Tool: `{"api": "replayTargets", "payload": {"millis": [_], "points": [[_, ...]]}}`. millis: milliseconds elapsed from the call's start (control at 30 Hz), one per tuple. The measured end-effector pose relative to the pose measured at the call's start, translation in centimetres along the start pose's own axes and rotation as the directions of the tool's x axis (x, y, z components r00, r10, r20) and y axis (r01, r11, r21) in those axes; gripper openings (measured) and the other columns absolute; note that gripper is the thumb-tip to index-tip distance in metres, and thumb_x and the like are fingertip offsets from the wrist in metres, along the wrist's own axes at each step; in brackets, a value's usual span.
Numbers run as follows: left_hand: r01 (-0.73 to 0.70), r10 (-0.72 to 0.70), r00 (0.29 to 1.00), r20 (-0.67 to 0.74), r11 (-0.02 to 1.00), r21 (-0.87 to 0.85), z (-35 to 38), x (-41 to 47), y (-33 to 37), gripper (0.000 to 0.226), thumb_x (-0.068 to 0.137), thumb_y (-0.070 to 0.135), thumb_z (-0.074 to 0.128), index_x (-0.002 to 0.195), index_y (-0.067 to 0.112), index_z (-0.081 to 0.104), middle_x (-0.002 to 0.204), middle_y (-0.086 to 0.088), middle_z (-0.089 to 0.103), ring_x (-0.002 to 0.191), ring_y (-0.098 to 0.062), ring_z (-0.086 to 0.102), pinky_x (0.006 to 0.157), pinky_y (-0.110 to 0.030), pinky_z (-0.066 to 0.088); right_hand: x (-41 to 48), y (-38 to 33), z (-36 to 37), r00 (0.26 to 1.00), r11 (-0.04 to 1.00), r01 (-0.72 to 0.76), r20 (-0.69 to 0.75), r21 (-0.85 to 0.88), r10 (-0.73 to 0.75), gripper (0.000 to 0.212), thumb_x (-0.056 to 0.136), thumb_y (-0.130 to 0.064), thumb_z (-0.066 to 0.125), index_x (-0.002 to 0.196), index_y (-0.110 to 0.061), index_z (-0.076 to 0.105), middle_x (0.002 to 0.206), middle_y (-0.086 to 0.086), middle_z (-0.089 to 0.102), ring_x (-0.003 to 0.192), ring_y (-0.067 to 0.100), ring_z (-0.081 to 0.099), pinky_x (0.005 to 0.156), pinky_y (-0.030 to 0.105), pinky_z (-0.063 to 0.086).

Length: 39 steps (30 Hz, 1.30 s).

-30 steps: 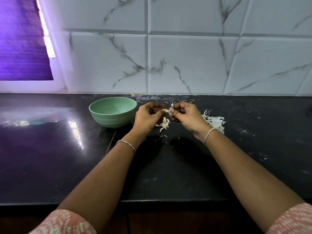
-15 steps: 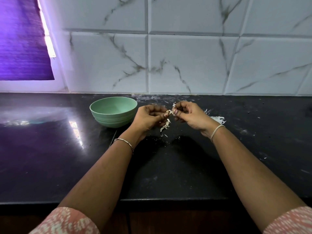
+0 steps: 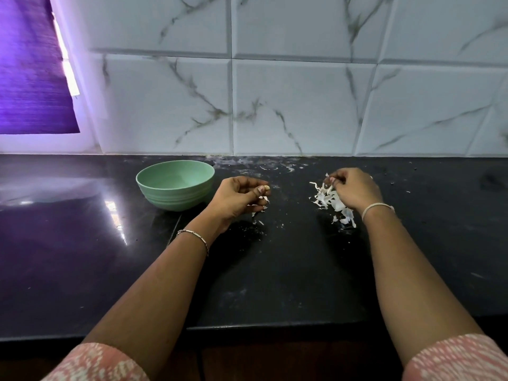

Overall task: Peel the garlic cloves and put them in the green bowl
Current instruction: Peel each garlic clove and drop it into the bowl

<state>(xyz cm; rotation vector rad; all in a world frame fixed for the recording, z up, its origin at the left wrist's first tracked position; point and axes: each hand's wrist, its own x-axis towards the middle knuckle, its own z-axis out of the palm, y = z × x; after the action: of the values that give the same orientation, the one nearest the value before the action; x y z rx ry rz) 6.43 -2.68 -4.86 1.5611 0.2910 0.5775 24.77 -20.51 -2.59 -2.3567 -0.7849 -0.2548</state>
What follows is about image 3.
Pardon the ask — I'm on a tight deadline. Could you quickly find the person's right hand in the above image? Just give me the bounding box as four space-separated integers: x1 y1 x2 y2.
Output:
324 167 385 217

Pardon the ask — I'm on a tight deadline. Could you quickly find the person's left hand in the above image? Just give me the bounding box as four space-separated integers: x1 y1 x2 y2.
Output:
204 175 271 233

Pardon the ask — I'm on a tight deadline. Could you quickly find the garlic clove cluster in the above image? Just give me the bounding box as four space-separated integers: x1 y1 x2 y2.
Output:
251 196 271 229

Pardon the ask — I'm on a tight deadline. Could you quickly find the mint green bowl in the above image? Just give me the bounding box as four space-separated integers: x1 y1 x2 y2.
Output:
135 159 217 213

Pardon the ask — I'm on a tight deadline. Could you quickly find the person's left forearm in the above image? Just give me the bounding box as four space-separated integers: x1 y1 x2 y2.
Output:
81 224 223 366

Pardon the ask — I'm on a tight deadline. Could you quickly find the person's right forearm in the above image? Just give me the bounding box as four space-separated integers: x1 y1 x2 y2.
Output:
362 208 485 366

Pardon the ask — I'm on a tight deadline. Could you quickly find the pile of white garlic peels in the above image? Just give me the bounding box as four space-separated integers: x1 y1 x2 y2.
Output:
309 174 358 229

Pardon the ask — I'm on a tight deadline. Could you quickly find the pink patterned right sleeve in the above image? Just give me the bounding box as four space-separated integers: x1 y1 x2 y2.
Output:
402 333 508 381

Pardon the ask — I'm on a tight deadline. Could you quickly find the pink patterned sleeve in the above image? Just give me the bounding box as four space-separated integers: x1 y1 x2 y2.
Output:
41 342 151 381
402 333 508 381

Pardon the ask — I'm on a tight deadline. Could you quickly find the bright window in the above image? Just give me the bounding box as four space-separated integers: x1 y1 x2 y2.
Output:
51 15 81 98

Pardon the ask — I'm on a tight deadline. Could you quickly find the pink patterned left sleeve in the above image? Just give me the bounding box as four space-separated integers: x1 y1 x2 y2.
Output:
41 342 151 381

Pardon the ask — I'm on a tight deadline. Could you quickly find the purple cloth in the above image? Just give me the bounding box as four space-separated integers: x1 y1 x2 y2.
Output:
0 0 81 135

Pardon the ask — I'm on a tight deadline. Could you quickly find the silver right wrist bracelet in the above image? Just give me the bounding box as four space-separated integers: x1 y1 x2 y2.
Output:
361 202 396 224

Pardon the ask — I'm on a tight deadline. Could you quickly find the silver wrist bracelet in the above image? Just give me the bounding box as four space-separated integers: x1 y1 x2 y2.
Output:
175 228 211 256
361 202 396 224

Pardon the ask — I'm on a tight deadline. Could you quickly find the silver left wrist bracelet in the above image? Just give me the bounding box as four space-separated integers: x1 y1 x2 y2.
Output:
175 228 211 256

